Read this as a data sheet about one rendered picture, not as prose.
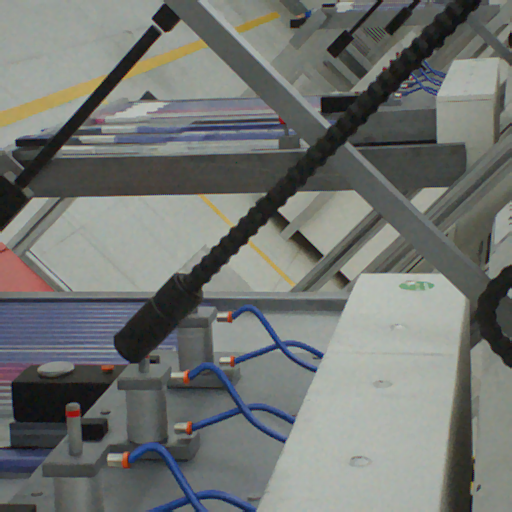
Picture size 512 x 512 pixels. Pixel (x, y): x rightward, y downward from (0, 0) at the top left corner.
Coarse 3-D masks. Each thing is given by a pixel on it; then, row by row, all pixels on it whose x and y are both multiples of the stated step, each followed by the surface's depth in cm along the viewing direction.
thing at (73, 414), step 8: (72, 408) 58; (72, 416) 58; (80, 416) 59; (72, 424) 58; (80, 424) 59; (72, 432) 58; (80, 432) 59; (72, 440) 58; (80, 440) 59; (72, 448) 59; (80, 448) 59
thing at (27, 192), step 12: (0, 180) 80; (12, 180) 80; (0, 192) 81; (12, 192) 80; (24, 192) 80; (0, 204) 81; (12, 204) 81; (24, 204) 81; (0, 216) 81; (12, 216) 81; (0, 228) 81
